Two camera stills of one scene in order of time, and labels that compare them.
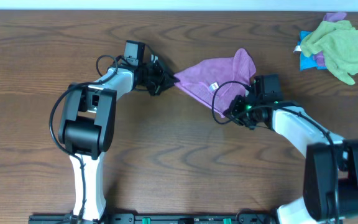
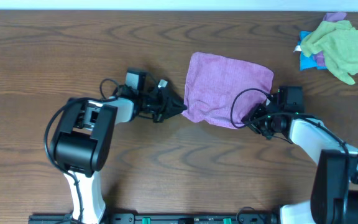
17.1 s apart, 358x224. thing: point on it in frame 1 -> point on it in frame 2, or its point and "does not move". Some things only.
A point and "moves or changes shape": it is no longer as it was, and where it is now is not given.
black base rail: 159,218 does not move
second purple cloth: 319,58 does not move
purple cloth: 199,79 moves or changes shape
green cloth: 346,48 does not move
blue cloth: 307,63 does not move
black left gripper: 155,78 -> 161,101
